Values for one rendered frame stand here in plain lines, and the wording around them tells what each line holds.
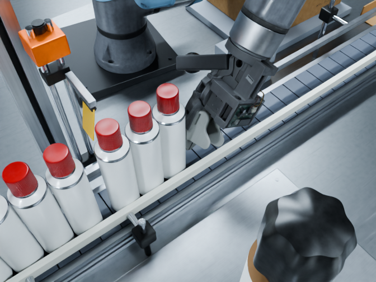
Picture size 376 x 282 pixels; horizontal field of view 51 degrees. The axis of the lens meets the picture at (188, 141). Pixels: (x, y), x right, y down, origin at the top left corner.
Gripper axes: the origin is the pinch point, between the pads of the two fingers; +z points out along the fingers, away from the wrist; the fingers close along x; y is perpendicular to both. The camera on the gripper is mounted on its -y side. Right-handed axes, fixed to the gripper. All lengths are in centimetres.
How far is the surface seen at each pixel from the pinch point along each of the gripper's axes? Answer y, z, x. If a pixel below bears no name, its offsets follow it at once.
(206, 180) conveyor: 5.9, 4.9, 2.7
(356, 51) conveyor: -1, -21, 47
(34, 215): 2.9, 6.6, -27.9
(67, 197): 3.0, 4.5, -23.8
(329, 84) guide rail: 4.5, -15.1, 30.0
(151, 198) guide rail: 4.7, 7.5, -8.5
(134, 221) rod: 6.5, 9.8, -12.3
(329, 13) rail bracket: -7.9, -25.8, 37.9
